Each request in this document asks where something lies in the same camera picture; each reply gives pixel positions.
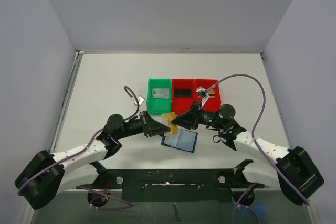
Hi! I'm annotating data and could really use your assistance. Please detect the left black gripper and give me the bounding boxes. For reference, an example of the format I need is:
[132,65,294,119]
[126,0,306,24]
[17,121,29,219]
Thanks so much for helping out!
[115,110,171,140]

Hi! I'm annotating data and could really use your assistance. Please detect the gold card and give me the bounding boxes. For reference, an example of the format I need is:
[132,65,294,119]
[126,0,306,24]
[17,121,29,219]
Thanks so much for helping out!
[161,112,178,136]
[208,89,216,98]

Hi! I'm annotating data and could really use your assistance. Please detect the blue leather card holder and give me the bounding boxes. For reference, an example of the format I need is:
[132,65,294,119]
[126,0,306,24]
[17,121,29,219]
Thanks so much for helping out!
[161,129,198,153]

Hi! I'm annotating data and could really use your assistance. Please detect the white magnetic stripe card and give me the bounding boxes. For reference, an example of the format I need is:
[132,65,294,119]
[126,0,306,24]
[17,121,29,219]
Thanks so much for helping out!
[152,88,170,99]

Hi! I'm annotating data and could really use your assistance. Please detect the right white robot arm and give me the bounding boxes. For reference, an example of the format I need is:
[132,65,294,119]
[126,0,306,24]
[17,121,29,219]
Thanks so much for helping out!
[172,102,324,205]

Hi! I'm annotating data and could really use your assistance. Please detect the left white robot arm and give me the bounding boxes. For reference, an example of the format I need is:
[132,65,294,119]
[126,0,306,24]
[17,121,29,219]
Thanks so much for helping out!
[14,111,171,210]

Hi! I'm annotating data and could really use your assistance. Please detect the black card in bin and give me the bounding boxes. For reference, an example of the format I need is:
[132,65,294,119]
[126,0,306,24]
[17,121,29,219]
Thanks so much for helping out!
[174,88,193,98]

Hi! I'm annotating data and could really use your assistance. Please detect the gold card in bin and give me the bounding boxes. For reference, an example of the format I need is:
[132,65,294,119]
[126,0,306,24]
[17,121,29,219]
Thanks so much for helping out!
[208,89,216,98]

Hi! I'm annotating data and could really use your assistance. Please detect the right red plastic bin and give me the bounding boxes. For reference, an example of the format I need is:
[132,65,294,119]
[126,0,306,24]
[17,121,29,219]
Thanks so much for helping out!
[194,79,222,112]

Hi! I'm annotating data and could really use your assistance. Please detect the red plastic bin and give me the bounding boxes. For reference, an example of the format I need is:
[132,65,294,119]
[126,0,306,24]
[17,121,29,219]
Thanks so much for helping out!
[172,79,194,115]
[194,79,222,112]

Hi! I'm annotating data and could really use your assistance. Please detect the middle red plastic bin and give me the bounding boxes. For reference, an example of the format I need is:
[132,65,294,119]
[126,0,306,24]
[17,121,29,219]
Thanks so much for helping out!
[172,79,194,115]

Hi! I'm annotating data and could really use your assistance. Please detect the green plastic bin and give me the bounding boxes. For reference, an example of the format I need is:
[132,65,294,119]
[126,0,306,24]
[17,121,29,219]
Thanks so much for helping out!
[146,79,172,115]

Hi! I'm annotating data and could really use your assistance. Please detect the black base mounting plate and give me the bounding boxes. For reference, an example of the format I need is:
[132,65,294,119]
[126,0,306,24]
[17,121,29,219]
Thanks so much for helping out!
[86,168,252,203]

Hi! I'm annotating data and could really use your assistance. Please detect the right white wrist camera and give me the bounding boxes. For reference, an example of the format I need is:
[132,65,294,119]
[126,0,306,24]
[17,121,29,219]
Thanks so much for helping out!
[196,87,209,108]

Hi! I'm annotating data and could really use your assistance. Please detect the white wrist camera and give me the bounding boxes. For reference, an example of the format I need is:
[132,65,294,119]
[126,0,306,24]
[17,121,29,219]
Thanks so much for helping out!
[133,95,145,107]
[196,87,209,108]

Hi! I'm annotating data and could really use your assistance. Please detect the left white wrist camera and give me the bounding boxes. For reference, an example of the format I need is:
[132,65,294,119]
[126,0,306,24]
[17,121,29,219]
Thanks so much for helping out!
[133,95,145,107]

